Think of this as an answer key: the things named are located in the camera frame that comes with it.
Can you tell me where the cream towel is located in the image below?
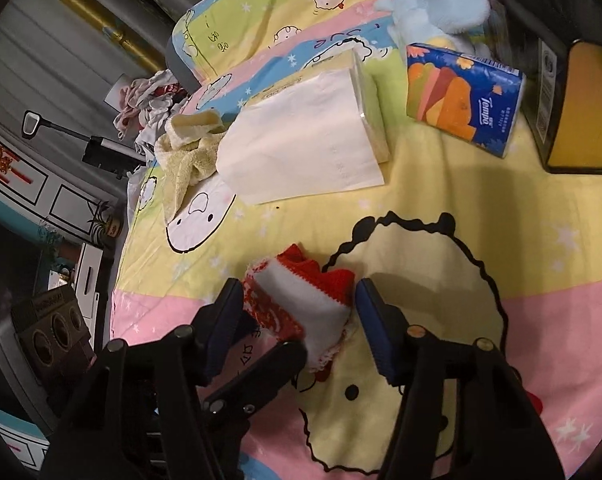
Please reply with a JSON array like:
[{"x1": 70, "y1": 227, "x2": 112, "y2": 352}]
[{"x1": 153, "y1": 110, "x2": 229, "y2": 221}]

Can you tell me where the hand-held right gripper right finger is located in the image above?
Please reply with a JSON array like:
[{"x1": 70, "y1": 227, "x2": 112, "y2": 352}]
[{"x1": 355, "y1": 278, "x2": 566, "y2": 480}]

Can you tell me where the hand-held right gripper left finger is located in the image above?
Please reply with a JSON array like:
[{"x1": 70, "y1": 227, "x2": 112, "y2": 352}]
[{"x1": 41, "y1": 277, "x2": 245, "y2": 480}]

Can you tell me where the dark television screen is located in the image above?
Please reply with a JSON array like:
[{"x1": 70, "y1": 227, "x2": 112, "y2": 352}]
[{"x1": 0, "y1": 212, "x2": 44, "y2": 321}]

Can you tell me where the white panelled cabinet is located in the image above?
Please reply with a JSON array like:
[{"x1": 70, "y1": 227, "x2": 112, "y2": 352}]
[{"x1": 0, "y1": 120, "x2": 119, "y2": 251}]

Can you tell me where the orange and blue tissue pack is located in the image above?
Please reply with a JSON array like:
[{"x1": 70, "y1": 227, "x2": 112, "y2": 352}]
[{"x1": 406, "y1": 42, "x2": 526, "y2": 160}]

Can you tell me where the grey curtain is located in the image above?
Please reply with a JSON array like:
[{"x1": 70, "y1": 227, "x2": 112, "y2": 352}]
[{"x1": 0, "y1": 0, "x2": 262, "y2": 126}]

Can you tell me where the grey rounded object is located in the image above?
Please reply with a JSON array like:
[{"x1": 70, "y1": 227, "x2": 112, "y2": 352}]
[{"x1": 0, "y1": 322, "x2": 62, "y2": 433}]

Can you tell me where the stick vacuum cleaner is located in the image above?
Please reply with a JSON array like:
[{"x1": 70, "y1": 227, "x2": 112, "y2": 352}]
[{"x1": 20, "y1": 110, "x2": 149, "y2": 181}]

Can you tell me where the potted plant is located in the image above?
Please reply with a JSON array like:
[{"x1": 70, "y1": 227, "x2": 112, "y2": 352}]
[{"x1": 88, "y1": 202, "x2": 124, "y2": 241}]

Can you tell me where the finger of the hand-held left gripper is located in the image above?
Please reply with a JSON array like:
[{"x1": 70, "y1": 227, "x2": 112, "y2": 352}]
[{"x1": 202, "y1": 341, "x2": 309, "y2": 416}]

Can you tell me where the light blue plush toy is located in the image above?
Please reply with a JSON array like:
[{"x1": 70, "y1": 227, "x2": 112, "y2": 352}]
[{"x1": 373, "y1": 0, "x2": 492, "y2": 56}]

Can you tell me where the gold patterned curtain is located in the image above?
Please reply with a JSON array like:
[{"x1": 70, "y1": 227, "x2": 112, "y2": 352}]
[{"x1": 28, "y1": 0, "x2": 182, "y2": 76}]

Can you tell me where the pile of clothes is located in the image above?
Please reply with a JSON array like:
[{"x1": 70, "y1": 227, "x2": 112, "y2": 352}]
[{"x1": 112, "y1": 70, "x2": 192, "y2": 156}]

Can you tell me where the red and white knit sock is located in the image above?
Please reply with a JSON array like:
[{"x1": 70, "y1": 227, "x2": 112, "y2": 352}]
[{"x1": 242, "y1": 243, "x2": 356, "y2": 383}]

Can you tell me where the black and yellow box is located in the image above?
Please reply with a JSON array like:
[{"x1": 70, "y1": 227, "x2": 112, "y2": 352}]
[{"x1": 468, "y1": 0, "x2": 602, "y2": 177}]

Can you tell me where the large white tissue pack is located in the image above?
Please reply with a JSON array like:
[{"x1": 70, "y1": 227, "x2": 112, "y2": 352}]
[{"x1": 215, "y1": 49, "x2": 392, "y2": 206}]

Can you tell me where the small white drawer unit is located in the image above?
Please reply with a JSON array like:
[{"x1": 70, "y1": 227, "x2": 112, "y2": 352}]
[{"x1": 73, "y1": 242, "x2": 106, "y2": 316}]

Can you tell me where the cartoon printed blanket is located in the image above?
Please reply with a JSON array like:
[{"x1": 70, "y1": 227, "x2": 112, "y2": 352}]
[{"x1": 108, "y1": 0, "x2": 602, "y2": 480}]

